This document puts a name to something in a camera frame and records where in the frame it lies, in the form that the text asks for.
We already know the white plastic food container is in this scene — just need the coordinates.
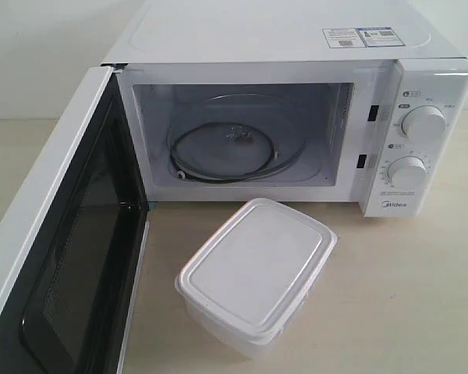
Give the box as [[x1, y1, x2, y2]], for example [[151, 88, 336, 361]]
[[175, 198, 338, 358]]

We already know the white microwave door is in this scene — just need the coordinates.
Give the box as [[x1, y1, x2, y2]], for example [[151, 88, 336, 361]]
[[0, 65, 151, 373]]

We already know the white microwave oven body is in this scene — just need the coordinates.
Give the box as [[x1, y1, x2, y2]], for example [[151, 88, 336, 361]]
[[103, 1, 468, 217]]

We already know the printed paper instruction sheet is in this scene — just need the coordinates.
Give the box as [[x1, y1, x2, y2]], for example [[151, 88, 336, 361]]
[[322, 26, 405, 48]]

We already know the lower white timer knob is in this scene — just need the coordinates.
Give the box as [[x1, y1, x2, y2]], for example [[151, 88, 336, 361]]
[[387, 156, 427, 189]]

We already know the upper white control knob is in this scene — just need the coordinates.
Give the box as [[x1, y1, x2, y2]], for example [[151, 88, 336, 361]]
[[401, 105, 448, 143]]

